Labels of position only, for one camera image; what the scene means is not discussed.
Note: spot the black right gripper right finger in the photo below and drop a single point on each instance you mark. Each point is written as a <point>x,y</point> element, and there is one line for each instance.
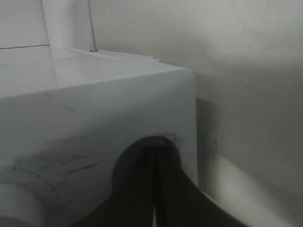
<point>179,202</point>

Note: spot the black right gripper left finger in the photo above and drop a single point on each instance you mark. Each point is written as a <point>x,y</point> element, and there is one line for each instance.
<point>131,205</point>

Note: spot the white microwave oven body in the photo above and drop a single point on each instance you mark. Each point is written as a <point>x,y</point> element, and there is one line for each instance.
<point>68,115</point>

